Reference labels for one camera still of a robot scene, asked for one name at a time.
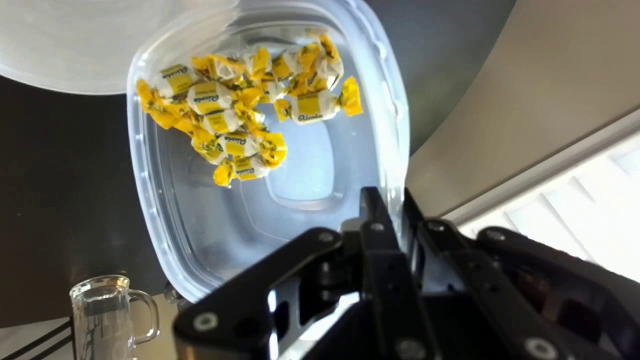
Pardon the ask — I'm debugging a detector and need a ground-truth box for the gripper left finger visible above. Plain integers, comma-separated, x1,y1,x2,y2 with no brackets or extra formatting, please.
172,187,441,360

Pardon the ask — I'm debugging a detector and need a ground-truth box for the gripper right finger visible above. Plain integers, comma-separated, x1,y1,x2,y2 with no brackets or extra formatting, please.
402,188,640,360

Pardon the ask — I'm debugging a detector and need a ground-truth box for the clear plastic container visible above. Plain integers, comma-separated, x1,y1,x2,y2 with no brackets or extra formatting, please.
126,0,411,304

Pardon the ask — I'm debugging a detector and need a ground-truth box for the yellow wrapped candy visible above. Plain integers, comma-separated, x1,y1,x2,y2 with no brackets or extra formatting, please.
273,76,364,125

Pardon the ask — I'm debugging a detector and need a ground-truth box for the white bowl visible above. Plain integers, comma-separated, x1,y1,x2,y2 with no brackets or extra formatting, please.
0,0,242,96

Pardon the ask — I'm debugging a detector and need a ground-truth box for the clear glass mug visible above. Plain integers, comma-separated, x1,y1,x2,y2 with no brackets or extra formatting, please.
69,274,161,360

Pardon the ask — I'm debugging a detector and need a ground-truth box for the heap of yellow wrapped candies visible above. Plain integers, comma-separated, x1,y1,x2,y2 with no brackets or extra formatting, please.
135,34,346,188

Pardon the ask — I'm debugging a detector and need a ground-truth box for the black cable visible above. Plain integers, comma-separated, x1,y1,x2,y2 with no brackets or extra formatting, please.
29,334,74,360
0,321,72,360

